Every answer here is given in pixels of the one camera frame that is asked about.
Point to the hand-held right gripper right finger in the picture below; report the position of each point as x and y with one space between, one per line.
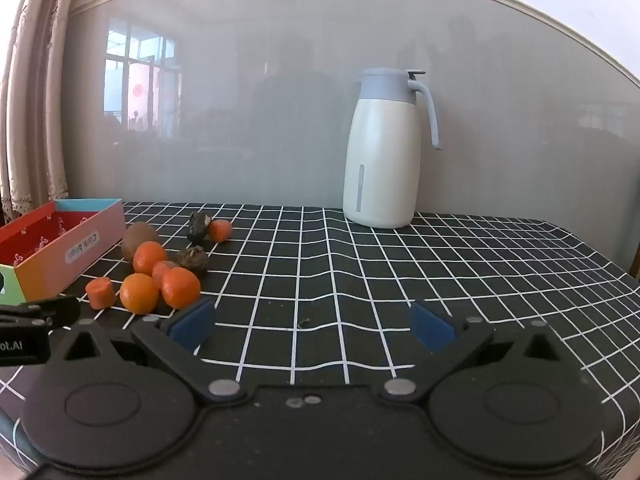
431 329

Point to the orange mandarin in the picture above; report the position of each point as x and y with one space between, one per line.
149 257
139 294
181 287

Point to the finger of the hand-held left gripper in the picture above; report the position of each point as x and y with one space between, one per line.
45 310

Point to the beige lace-hem curtain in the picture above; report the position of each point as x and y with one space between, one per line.
30 110

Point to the orange carrot piece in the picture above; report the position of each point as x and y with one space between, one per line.
220 230
160 268
100 293

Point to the white and blue thermos jug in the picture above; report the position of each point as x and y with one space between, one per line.
382 160

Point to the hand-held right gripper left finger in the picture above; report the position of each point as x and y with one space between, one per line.
192 324

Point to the brown wrinkled round fruit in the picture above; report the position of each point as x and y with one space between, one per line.
192 260

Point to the brown kiwi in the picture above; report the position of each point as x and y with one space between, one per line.
139 237

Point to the dark shrivelled fruit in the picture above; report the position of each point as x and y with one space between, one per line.
198 225

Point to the colourful cardboard box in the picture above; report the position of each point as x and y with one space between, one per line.
55 250

